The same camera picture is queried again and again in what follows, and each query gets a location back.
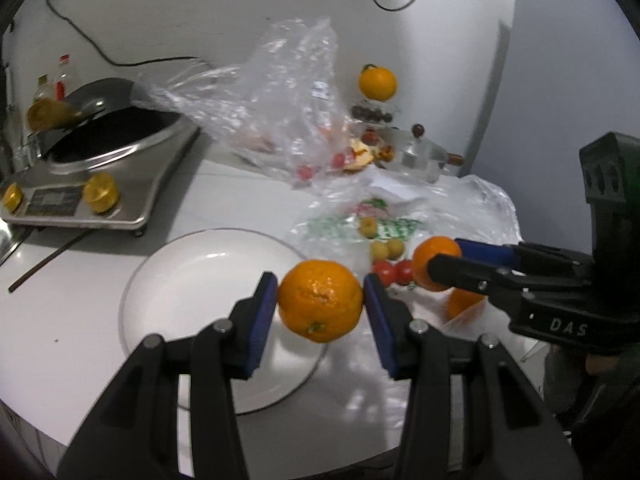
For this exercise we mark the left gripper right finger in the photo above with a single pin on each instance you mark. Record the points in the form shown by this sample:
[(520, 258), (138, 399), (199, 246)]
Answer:
[(508, 431)]

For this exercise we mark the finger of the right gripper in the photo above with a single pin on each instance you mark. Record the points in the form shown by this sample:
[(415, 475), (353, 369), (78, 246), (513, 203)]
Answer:
[(503, 287), (505, 254)]

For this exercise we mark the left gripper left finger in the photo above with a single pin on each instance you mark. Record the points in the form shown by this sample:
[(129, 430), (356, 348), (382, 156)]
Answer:
[(132, 433)]

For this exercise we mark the red cherry tomato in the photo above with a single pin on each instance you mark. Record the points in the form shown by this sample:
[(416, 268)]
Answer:
[(403, 270), (386, 272)]

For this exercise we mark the yellow longan right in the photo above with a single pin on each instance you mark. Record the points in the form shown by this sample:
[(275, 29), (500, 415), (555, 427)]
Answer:
[(395, 248)]

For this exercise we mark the yellow longan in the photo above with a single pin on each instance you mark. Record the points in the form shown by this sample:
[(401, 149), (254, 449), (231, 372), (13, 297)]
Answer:
[(368, 227), (395, 248), (378, 251)]

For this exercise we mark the yellow longan left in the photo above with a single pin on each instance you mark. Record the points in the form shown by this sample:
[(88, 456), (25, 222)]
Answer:
[(378, 251)]

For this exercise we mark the small steel pot with lid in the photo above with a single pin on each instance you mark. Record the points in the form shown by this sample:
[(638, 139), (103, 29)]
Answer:
[(416, 156)]

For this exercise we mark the white printed plastic bag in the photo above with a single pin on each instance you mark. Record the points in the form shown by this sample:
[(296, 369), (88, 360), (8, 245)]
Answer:
[(350, 388)]

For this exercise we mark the white round plate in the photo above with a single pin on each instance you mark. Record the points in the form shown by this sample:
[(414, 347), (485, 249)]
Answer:
[(196, 279)]

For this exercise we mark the yellow longan top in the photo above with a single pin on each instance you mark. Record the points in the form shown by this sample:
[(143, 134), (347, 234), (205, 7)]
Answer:
[(368, 227)]

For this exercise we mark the black chopstick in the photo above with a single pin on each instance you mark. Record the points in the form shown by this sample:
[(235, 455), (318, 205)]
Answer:
[(45, 261)]

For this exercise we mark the orange peel pile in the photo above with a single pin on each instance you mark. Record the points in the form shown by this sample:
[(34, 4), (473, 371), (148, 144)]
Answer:
[(364, 155)]

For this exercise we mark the dark grapes in tray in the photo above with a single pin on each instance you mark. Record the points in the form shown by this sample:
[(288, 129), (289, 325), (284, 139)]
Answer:
[(366, 113)]

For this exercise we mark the yellow orange on stand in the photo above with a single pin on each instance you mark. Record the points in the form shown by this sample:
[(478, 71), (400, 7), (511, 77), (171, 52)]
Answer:
[(377, 83)]

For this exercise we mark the steel induction cooker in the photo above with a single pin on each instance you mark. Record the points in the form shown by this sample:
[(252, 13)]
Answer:
[(116, 191)]

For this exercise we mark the clear plastic bag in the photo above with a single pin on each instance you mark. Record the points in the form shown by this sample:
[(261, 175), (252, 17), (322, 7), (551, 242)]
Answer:
[(280, 110)]

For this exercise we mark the red capped sauce bottle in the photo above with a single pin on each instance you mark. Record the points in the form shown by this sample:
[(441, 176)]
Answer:
[(64, 78)]

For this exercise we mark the black wok with handle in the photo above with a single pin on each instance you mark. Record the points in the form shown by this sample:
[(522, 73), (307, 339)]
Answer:
[(94, 120)]

